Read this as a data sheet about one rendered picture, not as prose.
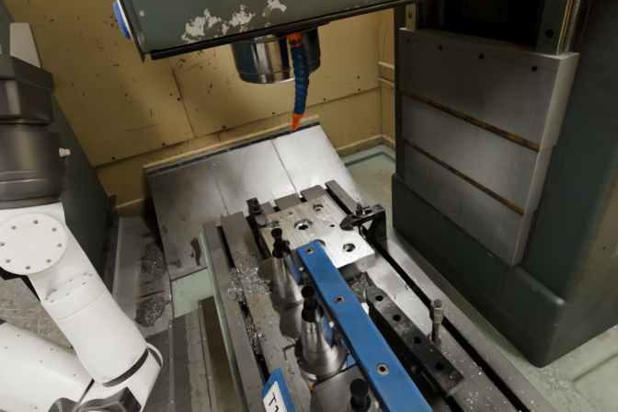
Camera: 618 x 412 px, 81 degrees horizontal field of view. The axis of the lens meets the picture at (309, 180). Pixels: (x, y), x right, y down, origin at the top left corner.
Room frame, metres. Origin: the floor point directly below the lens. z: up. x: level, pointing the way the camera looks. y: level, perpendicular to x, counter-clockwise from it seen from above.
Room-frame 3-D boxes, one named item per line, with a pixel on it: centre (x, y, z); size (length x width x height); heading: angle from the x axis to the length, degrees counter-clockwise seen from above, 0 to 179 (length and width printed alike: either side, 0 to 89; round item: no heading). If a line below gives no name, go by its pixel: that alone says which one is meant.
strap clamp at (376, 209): (0.77, -0.13, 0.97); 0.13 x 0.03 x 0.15; 107
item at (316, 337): (0.26, 0.02, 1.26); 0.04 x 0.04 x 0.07
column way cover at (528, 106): (0.82, -0.40, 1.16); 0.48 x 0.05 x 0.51; 17
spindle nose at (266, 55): (0.69, 0.02, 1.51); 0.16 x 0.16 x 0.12
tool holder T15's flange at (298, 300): (0.36, 0.05, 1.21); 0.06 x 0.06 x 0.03
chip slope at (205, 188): (1.32, 0.22, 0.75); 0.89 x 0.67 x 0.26; 107
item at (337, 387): (0.21, 0.00, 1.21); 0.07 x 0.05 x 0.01; 107
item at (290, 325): (0.31, 0.04, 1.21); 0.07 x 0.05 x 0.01; 107
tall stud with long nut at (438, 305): (0.44, -0.21, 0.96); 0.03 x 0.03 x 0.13
